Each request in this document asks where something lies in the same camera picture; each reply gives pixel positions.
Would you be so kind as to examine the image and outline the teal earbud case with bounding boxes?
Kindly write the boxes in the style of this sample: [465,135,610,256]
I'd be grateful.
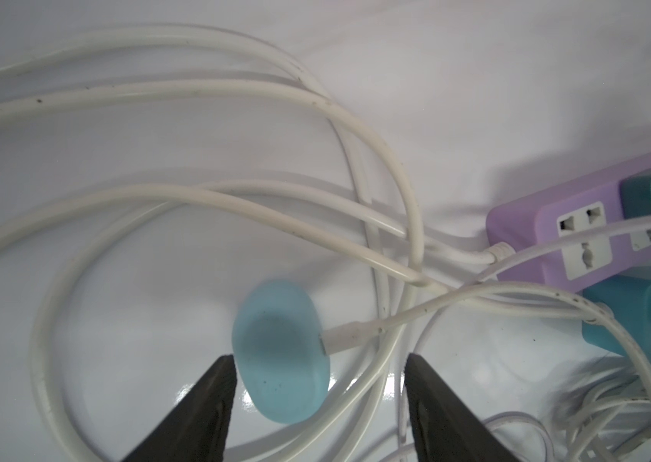
[232,280,330,425]

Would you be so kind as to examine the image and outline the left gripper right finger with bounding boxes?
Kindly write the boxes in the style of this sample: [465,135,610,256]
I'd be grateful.
[404,353,518,462]

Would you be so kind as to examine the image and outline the purple power strip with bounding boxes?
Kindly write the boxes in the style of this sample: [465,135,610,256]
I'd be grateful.
[486,153,651,292]

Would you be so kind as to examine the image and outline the teal power strip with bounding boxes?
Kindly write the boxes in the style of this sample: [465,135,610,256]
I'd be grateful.
[582,275,651,362]

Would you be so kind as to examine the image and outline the white coiled cables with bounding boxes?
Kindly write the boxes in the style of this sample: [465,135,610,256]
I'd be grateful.
[0,22,651,462]

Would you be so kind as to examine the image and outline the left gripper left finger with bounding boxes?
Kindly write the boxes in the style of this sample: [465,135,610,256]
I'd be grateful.
[124,355,237,461]

